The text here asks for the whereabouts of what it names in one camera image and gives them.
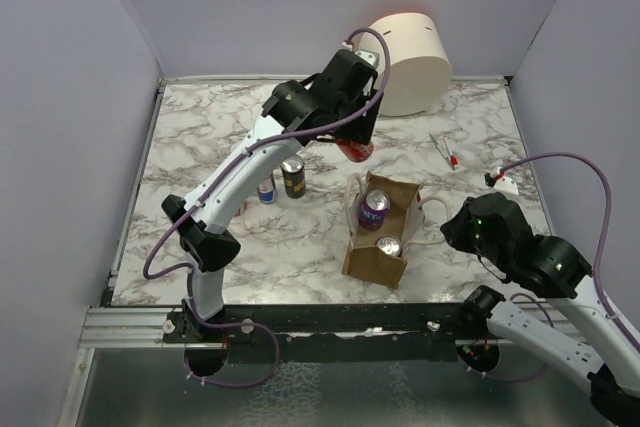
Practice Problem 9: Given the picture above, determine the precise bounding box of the brown canvas bag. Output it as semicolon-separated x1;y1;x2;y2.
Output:
341;172;452;289

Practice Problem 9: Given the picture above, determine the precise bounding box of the black and gold can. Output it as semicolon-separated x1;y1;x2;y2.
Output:
281;155;306;199

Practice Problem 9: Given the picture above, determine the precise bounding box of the blue and silver can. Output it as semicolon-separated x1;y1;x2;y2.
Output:
256;174;277;204

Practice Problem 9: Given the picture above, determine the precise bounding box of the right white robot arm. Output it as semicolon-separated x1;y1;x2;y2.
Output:
441;193;639;426

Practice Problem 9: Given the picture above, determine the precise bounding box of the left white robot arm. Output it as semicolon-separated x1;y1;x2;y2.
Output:
162;49;389;342

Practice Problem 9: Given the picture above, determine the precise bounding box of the red and white pen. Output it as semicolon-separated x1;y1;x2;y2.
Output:
443;137;458;170

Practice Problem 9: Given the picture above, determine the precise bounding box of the cream cylindrical container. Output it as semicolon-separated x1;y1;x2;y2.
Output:
370;12;452;117

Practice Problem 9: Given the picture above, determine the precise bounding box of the silver top soda can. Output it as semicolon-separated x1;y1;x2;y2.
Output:
375;236;402;258

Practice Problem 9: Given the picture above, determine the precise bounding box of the purple soda can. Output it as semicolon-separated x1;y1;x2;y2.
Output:
358;190;391;231

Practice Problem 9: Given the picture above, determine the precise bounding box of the black mounting rail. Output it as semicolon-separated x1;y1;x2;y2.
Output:
163;303;490;364

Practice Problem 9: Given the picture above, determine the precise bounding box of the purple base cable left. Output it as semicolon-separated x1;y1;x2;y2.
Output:
174;319;281;389

